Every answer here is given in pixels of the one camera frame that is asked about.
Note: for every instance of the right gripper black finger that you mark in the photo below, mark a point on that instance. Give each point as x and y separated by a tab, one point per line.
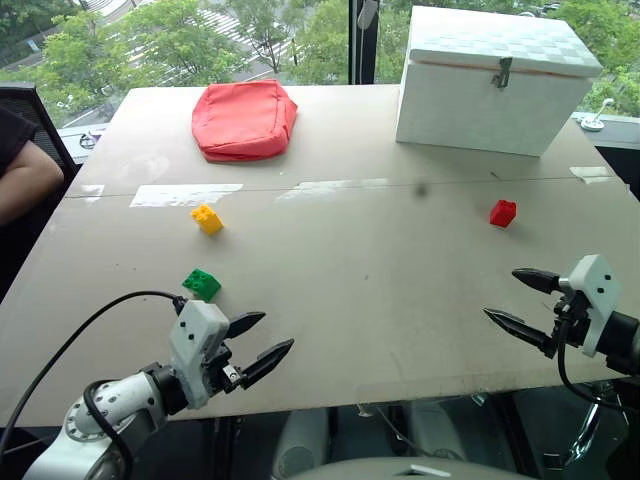
522	330
537	280

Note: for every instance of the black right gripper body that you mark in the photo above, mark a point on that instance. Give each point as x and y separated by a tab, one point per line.
575	322

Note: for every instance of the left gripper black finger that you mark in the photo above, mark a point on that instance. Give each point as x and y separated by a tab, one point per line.
245	322
265	361

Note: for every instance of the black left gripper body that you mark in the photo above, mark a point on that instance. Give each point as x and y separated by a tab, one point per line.
220	374

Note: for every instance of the person's bare forearm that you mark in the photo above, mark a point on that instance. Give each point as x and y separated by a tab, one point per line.
25	185

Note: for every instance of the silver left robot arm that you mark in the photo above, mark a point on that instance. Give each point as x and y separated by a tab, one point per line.
125	400

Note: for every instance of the green toy brick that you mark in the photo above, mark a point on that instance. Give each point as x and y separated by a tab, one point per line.
202	285

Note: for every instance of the red toy brick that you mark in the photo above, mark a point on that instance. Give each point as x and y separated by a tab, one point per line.
502	215

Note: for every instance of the grey rounded shape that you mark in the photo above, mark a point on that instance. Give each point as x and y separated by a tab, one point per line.
300	442

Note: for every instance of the yellow toy brick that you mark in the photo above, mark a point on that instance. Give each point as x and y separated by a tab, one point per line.
210	222

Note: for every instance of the clear tape patch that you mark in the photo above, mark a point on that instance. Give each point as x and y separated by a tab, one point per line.
591	173

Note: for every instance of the small white stand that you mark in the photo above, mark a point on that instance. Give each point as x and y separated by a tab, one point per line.
592	124

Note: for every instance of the white wooden lidded box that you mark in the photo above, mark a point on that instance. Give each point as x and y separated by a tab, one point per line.
475	110

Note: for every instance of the red fabric pouch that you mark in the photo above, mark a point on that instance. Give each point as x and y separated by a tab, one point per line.
240	120

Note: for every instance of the metal box latch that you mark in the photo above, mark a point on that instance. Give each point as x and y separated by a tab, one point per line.
502	72

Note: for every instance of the black mesh chair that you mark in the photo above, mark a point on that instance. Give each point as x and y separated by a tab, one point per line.
47	117

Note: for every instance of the person's black shirt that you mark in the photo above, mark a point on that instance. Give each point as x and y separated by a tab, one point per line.
12	132

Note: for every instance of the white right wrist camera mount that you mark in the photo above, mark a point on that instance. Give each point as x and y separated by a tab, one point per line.
597	295

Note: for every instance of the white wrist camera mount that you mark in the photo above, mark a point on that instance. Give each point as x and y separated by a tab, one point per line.
195	335
597	295

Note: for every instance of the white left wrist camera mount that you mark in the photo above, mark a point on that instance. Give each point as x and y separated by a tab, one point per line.
195	335

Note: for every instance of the black window frame post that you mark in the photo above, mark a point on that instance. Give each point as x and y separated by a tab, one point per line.
353	45

